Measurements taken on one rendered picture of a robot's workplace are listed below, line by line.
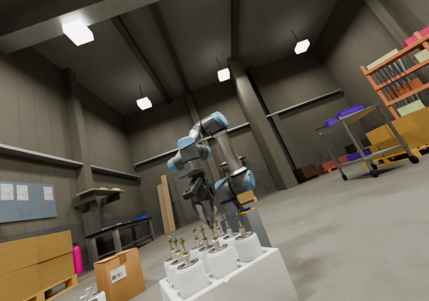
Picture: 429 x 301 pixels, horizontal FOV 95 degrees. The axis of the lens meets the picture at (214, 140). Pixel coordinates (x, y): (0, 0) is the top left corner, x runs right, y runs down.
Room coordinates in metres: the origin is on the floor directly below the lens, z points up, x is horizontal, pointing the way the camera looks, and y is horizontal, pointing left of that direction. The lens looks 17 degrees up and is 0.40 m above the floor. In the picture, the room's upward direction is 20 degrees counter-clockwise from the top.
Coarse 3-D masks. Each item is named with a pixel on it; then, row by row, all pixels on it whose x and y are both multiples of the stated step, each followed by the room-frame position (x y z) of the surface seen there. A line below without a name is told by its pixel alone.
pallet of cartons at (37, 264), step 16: (16, 240) 2.30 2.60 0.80; (32, 240) 2.50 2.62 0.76; (48, 240) 2.75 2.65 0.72; (64, 240) 3.04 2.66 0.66; (0, 256) 2.13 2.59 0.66; (16, 256) 2.29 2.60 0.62; (32, 256) 2.49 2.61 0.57; (48, 256) 2.73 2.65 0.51; (64, 256) 3.02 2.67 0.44; (0, 272) 2.12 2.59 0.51; (16, 272) 2.29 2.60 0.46; (32, 272) 2.48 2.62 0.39; (48, 272) 2.73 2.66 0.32; (64, 272) 2.99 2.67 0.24; (0, 288) 2.12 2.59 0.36; (16, 288) 2.28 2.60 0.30; (32, 288) 2.47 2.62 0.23; (48, 288) 2.68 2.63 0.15
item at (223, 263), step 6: (228, 246) 0.78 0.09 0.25; (216, 252) 0.76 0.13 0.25; (222, 252) 0.75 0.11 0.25; (228, 252) 0.76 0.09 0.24; (210, 258) 0.76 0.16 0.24; (216, 258) 0.75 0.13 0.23; (222, 258) 0.75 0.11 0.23; (228, 258) 0.76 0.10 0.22; (234, 258) 0.78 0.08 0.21; (210, 264) 0.77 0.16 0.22; (216, 264) 0.75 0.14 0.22; (222, 264) 0.75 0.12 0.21; (228, 264) 0.75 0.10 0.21; (234, 264) 0.77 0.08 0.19; (216, 270) 0.75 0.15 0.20; (222, 270) 0.75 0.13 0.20; (228, 270) 0.75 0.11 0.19; (234, 270) 0.76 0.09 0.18; (216, 276) 0.76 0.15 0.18; (222, 276) 0.75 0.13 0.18
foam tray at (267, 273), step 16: (272, 256) 0.80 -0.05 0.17; (240, 272) 0.74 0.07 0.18; (256, 272) 0.76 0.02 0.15; (272, 272) 0.79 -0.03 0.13; (160, 288) 0.97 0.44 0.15; (208, 288) 0.69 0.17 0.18; (224, 288) 0.70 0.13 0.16; (240, 288) 0.73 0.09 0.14; (256, 288) 0.75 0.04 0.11; (272, 288) 0.78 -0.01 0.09; (288, 288) 0.81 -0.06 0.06
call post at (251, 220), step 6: (252, 210) 1.08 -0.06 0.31; (246, 216) 1.06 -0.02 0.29; (252, 216) 1.07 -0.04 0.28; (258, 216) 1.09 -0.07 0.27; (246, 222) 1.08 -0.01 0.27; (252, 222) 1.06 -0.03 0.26; (258, 222) 1.08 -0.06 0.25; (246, 228) 1.10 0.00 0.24; (252, 228) 1.06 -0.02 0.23; (258, 228) 1.07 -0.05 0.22; (264, 228) 1.09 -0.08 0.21; (258, 234) 1.07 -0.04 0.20; (264, 234) 1.08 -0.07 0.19; (264, 240) 1.08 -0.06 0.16; (264, 246) 1.07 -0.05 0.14; (270, 246) 1.09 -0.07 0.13
